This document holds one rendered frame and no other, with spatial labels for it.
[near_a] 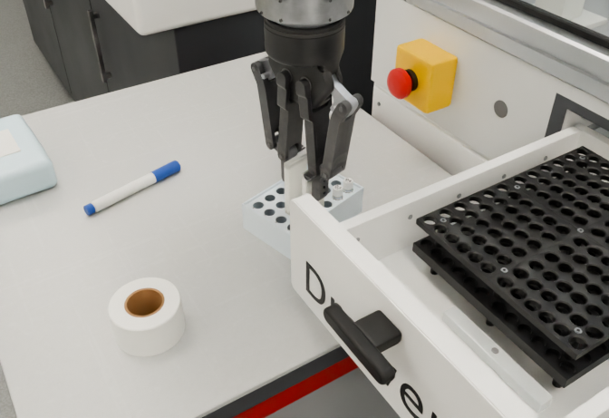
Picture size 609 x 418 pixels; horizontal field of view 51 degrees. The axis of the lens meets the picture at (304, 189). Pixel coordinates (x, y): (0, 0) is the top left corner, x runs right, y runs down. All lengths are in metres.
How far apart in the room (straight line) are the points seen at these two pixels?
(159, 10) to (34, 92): 1.72
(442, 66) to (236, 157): 0.30
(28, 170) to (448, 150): 0.55
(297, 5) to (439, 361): 0.30
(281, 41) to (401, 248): 0.23
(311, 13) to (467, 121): 0.36
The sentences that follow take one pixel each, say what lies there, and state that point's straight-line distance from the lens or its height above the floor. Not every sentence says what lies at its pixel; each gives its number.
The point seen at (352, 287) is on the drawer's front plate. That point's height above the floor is 0.90.
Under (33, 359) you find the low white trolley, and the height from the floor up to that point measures 0.76.
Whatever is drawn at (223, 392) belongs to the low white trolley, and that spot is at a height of 0.76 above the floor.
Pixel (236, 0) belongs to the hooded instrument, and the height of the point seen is 0.83.
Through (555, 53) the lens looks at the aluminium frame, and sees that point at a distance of 0.75.
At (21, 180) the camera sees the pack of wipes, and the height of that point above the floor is 0.79.
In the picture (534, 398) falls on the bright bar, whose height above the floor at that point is 0.85.
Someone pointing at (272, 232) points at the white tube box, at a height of 0.78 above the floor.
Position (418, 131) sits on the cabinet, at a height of 0.77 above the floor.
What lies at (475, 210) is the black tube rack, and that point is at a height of 0.90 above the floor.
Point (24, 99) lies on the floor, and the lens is 2.81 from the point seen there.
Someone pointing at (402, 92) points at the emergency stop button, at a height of 0.87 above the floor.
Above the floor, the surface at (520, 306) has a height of 0.90.
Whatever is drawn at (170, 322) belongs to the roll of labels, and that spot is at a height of 0.79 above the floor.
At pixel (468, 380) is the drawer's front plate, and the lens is 0.43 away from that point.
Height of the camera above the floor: 1.27
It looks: 38 degrees down
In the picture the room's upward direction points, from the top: straight up
